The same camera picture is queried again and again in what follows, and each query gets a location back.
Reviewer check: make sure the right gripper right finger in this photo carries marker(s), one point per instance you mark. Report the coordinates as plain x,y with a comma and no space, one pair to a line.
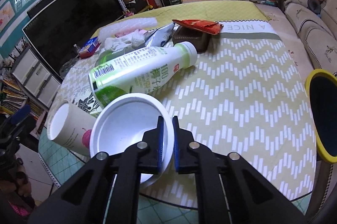
229,189

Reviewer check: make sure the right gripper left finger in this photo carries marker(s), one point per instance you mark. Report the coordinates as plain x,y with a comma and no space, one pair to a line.
106,188

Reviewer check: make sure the paper cup with cherry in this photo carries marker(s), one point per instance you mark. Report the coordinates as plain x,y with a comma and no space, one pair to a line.
71,127

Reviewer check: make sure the green white juice bottle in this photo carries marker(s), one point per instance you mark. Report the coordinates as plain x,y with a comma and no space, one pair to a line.
141,71

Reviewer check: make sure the white tissue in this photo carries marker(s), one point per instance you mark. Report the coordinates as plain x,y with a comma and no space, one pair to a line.
132,40

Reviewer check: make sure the silver foil snack bag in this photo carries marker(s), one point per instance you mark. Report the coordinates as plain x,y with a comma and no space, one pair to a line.
159,37

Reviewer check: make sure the red snack wrapper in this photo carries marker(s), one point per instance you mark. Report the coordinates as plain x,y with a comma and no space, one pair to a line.
206,26

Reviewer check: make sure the yellow rimmed trash bin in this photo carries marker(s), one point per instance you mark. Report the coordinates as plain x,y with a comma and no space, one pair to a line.
320,86

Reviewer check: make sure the white drawer cabinet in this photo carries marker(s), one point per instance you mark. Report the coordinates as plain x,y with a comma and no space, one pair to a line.
35,79

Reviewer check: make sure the glass ashtray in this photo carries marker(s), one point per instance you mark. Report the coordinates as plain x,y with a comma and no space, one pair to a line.
67,66

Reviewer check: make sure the red tray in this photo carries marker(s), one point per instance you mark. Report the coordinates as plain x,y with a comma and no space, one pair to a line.
86,56

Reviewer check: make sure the clear water bottle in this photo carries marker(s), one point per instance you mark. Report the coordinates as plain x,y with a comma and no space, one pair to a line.
77,50

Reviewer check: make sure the black television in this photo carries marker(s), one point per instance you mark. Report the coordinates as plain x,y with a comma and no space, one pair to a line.
62,24

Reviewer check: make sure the beige sofa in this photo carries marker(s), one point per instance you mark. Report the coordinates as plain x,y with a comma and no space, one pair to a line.
317,32

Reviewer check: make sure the dark neck pillow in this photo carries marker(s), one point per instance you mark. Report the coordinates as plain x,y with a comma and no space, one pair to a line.
314,6

